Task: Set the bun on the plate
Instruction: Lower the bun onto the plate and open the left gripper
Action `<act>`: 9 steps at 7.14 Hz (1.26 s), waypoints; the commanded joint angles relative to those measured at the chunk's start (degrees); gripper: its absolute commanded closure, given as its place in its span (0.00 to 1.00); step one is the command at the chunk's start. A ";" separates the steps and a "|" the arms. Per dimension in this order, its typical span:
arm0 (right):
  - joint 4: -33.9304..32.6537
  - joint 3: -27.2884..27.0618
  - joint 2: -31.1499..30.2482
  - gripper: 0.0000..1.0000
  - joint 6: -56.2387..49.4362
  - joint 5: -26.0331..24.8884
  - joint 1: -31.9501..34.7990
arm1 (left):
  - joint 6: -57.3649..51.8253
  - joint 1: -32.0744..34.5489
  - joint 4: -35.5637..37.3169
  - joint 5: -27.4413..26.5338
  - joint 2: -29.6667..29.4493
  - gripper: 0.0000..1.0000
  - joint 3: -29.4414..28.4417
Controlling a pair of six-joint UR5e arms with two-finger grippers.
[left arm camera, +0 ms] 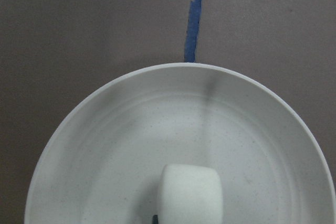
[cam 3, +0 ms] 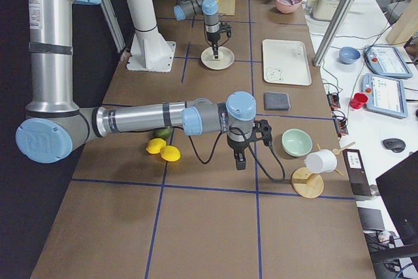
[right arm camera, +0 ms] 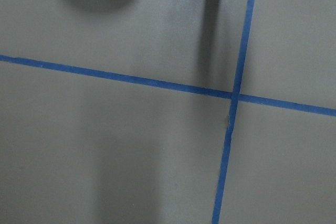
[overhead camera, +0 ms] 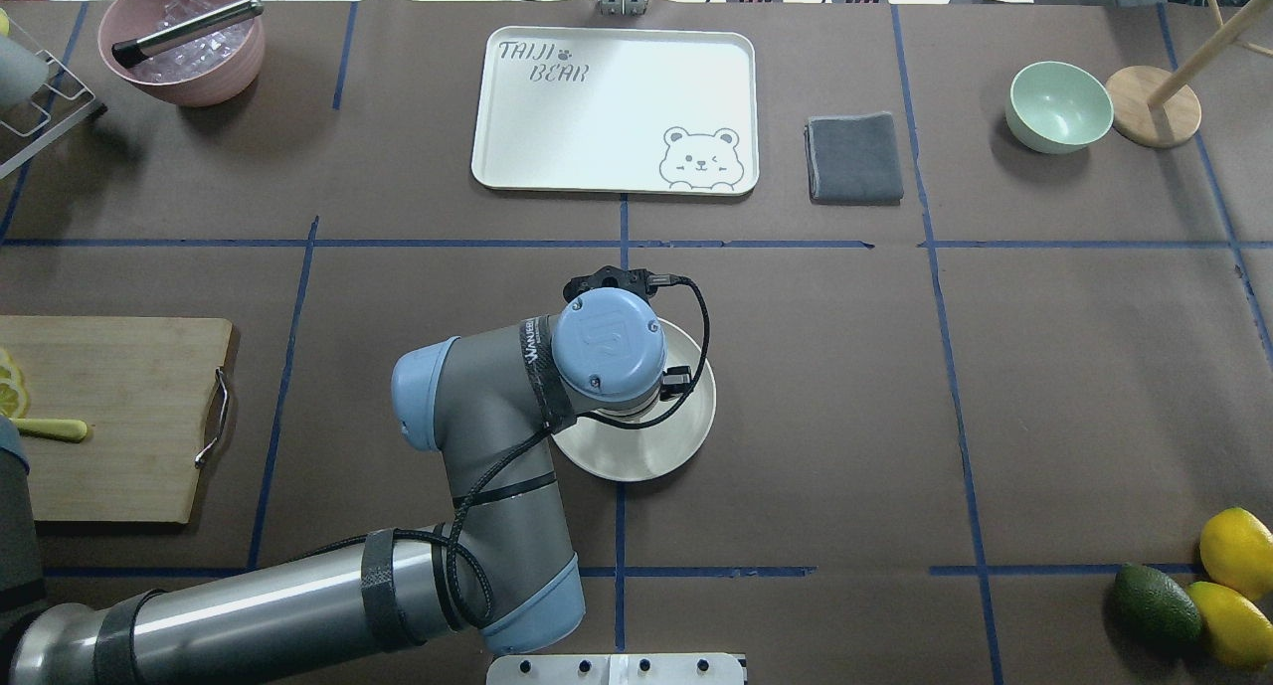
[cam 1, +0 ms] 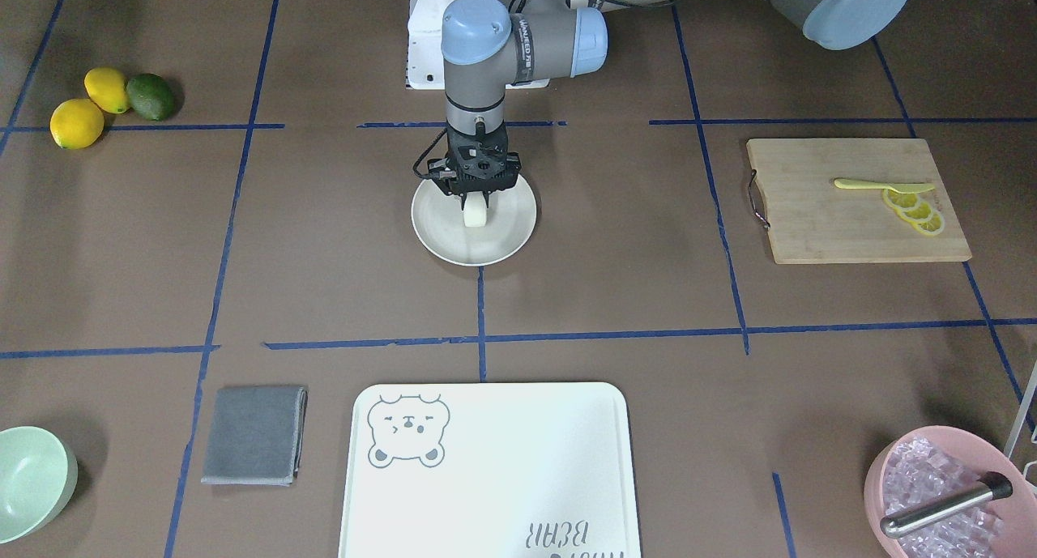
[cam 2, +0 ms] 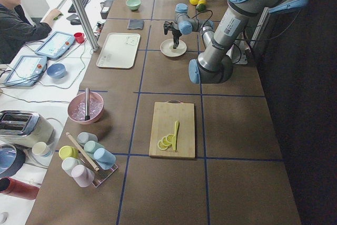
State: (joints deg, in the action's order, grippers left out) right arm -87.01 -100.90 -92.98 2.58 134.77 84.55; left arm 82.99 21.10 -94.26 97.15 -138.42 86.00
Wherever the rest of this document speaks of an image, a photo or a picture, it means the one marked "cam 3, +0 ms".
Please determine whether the yellow lemon right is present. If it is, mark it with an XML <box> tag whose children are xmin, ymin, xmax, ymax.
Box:
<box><xmin>160</xmin><ymin>145</ymin><xmax>181</xmax><ymax>162</ymax></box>

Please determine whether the wooden mug stand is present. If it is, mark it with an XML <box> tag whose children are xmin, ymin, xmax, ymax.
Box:
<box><xmin>291</xmin><ymin>146</ymin><xmax>344</xmax><ymax>199</ymax></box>

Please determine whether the yellow lemon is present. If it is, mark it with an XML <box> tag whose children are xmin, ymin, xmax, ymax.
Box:
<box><xmin>160</xmin><ymin>145</ymin><xmax>181</xmax><ymax>162</ymax></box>
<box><xmin>146</xmin><ymin>138</ymin><xmax>167</xmax><ymax>154</ymax></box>

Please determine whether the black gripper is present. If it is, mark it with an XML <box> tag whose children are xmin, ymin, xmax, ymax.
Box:
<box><xmin>227</xmin><ymin>120</ymin><xmax>272</xmax><ymax>170</ymax></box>
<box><xmin>205</xmin><ymin>22</ymin><xmax>232</xmax><ymax>60</ymax></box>

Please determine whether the white mug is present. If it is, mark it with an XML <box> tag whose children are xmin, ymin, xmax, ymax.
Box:
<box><xmin>304</xmin><ymin>149</ymin><xmax>337</xmax><ymax>174</ymax></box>

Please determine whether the lower teach pendant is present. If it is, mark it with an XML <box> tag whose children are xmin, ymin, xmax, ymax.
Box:
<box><xmin>361</xmin><ymin>73</ymin><xmax>408</xmax><ymax>118</ymax></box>

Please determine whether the grey folded cloth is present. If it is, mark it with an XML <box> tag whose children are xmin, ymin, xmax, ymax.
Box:
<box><xmin>264</xmin><ymin>91</ymin><xmax>291</xmax><ymax>111</ymax></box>

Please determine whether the black monitor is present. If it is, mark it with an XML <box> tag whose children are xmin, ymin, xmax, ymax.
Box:
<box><xmin>370</xmin><ymin>152</ymin><xmax>418</xmax><ymax>266</ymax></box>

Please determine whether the upper teach pendant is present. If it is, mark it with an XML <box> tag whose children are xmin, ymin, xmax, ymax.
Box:
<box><xmin>364</xmin><ymin>44</ymin><xmax>413</xmax><ymax>79</ymax></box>

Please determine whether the teach pendant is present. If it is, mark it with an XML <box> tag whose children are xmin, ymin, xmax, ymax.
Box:
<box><xmin>364</xmin><ymin>44</ymin><xmax>413</xmax><ymax>79</ymax></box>
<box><xmin>361</xmin><ymin>73</ymin><xmax>408</xmax><ymax>118</ymax></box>

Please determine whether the blue bowl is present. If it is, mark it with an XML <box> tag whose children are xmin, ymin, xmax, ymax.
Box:
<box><xmin>338</xmin><ymin>46</ymin><xmax>361</xmax><ymax>65</ymax></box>

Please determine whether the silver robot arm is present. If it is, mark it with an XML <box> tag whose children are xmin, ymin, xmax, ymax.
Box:
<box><xmin>174</xmin><ymin>0</ymin><xmax>234</xmax><ymax>62</ymax></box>
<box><xmin>15</xmin><ymin>0</ymin><xmax>273</xmax><ymax>170</ymax></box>

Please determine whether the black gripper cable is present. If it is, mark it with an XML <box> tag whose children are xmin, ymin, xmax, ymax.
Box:
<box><xmin>169</xmin><ymin>125</ymin><xmax>286</xmax><ymax>183</ymax></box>

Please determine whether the red cup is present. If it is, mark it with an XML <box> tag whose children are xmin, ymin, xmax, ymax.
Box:
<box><xmin>349</xmin><ymin>92</ymin><xmax>368</xmax><ymax>109</ymax></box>

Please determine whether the pink bowl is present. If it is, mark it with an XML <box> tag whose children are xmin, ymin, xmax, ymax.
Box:
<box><xmin>275</xmin><ymin>0</ymin><xmax>302</xmax><ymax>14</ymax></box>

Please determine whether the mint green bowl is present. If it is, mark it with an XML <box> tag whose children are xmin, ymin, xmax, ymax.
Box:
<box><xmin>281</xmin><ymin>129</ymin><xmax>313</xmax><ymax>157</ymax></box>

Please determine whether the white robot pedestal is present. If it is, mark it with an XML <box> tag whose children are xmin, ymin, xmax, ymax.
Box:
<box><xmin>117</xmin><ymin>0</ymin><xmax>177</xmax><ymax>73</ymax></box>

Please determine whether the bamboo cutting board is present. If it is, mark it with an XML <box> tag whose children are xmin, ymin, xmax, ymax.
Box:
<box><xmin>217</xmin><ymin>0</ymin><xmax>236</xmax><ymax>16</ymax></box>

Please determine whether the cream round plate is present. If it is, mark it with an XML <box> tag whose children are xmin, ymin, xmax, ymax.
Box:
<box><xmin>201</xmin><ymin>46</ymin><xmax>234</xmax><ymax>71</ymax></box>

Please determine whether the green lime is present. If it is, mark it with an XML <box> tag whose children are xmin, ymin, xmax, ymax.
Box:
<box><xmin>153</xmin><ymin>127</ymin><xmax>173</xmax><ymax>140</ymax></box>

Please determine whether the yellow lemon left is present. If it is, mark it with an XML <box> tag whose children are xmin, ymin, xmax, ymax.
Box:
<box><xmin>146</xmin><ymin>138</ymin><xmax>167</xmax><ymax>154</ymax></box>

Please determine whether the cream bear tray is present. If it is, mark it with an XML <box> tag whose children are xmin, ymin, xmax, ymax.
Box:
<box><xmin>262</xmin><ymin>39</ymin><xmax>312</xmax><ymax>86</ymax></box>

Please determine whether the dark wooden box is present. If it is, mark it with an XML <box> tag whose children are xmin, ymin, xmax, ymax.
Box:
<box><xmin>343</xmin><ymin>149</ymin><xmax>374</xmax><ymax>201</ymax></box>

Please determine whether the orange black connector strip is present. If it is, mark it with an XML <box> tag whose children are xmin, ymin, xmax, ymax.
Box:
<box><xmin>327</xmin><ymin>93</ymin><xmax>349</xmax><ymax>139</ymax></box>

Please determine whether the aluminium frame post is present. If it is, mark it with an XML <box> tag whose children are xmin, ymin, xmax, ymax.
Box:
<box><xmin>313</xmin><ymin>0</ymin><xmax>354</xmax><ymax>67</ymax></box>

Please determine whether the black computer mouse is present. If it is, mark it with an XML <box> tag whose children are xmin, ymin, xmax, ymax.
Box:
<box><xmin>381</xmin><ymin>138</ymin><xmax>406</xmax><ymax>153</ymax></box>

